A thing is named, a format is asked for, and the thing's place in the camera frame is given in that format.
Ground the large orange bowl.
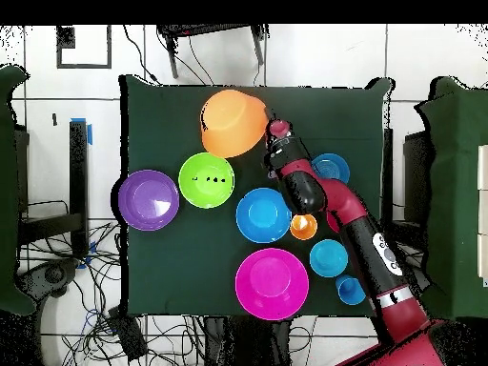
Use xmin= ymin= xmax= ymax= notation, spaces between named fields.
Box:
xmin=199 ymin=89 xmax=270 ymax=159

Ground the translucent blue bowl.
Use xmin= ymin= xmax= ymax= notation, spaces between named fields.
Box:
xmin=311 ymin=152 xmax=351 ymax=185

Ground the green bowl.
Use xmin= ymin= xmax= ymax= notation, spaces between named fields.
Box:
xmin=177 ymin=152 xmax=236 ymax=210

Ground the orange cup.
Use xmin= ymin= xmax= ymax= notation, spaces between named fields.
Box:
xmin=289 ymin=213 xmax=318 ymax=241

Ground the black stool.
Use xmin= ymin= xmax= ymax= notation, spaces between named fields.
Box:
xmin=156 ymin=24 xmax=271 ymax=80

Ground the small ribbed cyan bowl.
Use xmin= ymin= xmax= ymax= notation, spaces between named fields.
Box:
xmin=309 ymin=238 xmax=349 ymax=278

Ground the black bench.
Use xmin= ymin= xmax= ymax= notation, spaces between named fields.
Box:
xmin=381 ymin=127 xmax=434 ymax=264
xmin=16 ymin=119 xmax=91 ymax=260

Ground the purple bowl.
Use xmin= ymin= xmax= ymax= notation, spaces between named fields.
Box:
xmin=117 ymin=169 xmax=181 ymax=233

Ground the large pink bowl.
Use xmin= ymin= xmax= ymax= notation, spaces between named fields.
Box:
xmin=234 ymin=248 xmax=311 ymax=321

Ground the dark green tablecloth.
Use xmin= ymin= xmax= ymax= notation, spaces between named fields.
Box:
xmin=118 ymin=73 xmax=394 ymax=320

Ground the blue cup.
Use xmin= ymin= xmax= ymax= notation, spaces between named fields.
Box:
xmin=335 ymin=274 xmax=367 ymax=307

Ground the blue tape strip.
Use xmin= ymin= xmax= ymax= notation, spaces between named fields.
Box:
xmin=71 ymin=117 xmax=93 ymax=146

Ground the green clothed side table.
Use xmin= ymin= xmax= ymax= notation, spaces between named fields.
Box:
xmin=0 ymin=63 xmax=36 ymax=316
xmin=414 ymin=74 xmax=488 ymax=326

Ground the white drawer unit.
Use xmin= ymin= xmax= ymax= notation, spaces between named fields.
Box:
xmin=477 ymin=144 xmax=488 ymax=287

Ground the black floor box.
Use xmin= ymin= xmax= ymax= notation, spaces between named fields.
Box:
xmin=105 ymin=306 xmax=149 ymax=362

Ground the black square frame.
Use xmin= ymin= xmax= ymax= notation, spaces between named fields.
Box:
xmin=55 ymin=24 xmax=113 ymax=71

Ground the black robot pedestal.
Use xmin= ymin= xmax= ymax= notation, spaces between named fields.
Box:
xmin=203 ymin=315 xmax=292 ymax=366

